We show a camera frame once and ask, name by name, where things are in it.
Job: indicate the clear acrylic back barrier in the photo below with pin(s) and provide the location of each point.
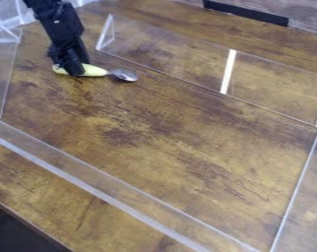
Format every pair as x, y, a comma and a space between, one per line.
278, 87

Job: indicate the clear acrylic barrier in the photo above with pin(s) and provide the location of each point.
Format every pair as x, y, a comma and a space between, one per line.
297, 232
9, 42
166, 218
278, 87

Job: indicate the clear acrylic right barrier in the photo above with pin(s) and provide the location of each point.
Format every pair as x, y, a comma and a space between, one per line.
297, 232

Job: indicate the black bar on table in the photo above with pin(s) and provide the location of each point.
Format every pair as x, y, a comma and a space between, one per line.
246, 13

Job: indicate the clear acrylic left barrier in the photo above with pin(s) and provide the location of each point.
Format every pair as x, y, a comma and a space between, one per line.
9, 42

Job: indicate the green handled metal spoon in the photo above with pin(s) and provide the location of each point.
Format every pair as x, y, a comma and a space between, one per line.
93, 71

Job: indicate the clear acrylic front barrier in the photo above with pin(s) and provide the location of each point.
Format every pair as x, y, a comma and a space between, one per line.
166, 218

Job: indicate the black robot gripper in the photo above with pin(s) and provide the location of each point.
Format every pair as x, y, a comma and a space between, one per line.
64, 29

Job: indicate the white wire mesh panel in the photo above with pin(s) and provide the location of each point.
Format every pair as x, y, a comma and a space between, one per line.
14, 14

